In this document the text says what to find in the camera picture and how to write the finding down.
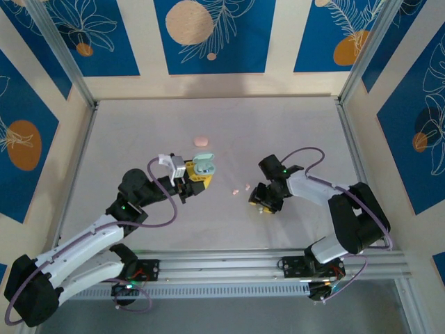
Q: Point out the mint green earbud charging case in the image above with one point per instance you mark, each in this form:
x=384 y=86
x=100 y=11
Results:
x=203 y=158

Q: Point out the pink earbud charging case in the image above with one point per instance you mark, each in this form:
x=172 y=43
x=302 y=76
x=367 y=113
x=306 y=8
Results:
x=201 y=141

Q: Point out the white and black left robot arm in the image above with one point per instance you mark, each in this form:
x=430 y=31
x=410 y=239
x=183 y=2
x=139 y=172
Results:
x=76 y=243

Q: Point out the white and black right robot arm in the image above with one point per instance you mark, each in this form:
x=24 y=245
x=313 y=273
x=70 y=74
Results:
x=358 y=215

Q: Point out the black controller box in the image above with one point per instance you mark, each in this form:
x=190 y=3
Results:
x=318 y=292
x=121 y=295

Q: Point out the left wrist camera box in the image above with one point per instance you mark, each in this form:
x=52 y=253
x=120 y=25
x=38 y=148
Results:
x=177 y=170

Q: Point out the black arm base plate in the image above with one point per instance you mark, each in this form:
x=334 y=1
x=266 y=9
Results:
x=151 y=269
x=288 y=268

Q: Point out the thin aluminium side rail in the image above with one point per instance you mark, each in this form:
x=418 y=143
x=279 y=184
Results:
x=87 y=139

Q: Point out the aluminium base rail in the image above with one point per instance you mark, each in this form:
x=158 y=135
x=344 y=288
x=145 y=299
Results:
x=226 y=264

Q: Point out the wide aluminium side rail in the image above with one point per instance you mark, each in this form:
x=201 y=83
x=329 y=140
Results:
x=360 y=156

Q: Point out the blue floral wall panel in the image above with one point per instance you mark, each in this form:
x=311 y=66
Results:
x=400 y=156
x=313 y=52
x=104 y=52
x=236 y=52
x=21 y=195
x=441 y=264
x=400 y=35
x=34 y=38

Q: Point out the aluminium frame post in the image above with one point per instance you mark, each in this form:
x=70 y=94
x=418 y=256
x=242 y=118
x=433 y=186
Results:
x=63 y=52
x=366 y=52

